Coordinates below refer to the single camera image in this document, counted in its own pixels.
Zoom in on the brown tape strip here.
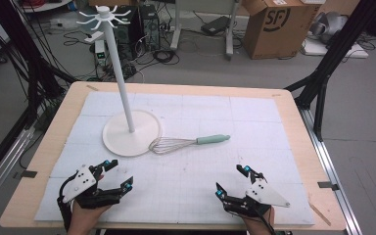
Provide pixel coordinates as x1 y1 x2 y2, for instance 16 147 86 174
307 201 333 227

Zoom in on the black computer tower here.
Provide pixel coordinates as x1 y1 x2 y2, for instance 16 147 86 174
113 5 142 61
138 4 162 52

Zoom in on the person's left hand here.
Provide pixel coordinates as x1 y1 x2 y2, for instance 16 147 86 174
67 200 113 235

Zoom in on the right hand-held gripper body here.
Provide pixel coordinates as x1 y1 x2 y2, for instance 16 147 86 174
224 177 291 218

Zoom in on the white flat board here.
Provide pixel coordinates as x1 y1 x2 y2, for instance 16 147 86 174
301 36 370 60

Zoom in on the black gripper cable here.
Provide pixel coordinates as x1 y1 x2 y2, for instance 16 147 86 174
254 208 278 235
56 175 80 232

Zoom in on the coiled black cable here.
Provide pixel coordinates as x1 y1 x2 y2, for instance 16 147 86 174
152 48 181 66

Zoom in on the person's right hand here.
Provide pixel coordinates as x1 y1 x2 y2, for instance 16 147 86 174
241 207 276 235

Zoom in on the black power adapter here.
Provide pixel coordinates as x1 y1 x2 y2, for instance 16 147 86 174
200 15 231 36

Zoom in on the white utensil hook stand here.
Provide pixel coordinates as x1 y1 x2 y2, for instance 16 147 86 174
75 4 163 158

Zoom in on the black metal frame stand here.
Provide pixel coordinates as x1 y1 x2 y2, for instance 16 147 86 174
0 0 78 131
284 0 376 143

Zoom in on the whisk with green handle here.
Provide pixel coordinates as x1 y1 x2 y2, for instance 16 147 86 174
148 133 232 156

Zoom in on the white floor stand frame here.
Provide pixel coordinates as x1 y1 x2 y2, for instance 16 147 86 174
169 0 243 61

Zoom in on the white device with green display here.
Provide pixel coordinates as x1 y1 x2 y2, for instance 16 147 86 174
94 39 108 67

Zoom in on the black tape piece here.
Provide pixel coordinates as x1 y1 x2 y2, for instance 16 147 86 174
21 169 39 179
317 180 341 192

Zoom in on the white grid mat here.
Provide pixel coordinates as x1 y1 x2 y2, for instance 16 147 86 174
33 90 316 226

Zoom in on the silver grey machine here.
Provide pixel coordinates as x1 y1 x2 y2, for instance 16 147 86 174
308 11 350 44

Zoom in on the aluminium rail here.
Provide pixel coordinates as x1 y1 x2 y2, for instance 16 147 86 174
298 107 364 235
0 124 37 214

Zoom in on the brown cardboard box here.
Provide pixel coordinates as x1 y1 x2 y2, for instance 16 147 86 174
242 0 321 61

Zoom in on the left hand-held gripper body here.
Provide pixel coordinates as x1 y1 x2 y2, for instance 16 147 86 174
57 164 121 211

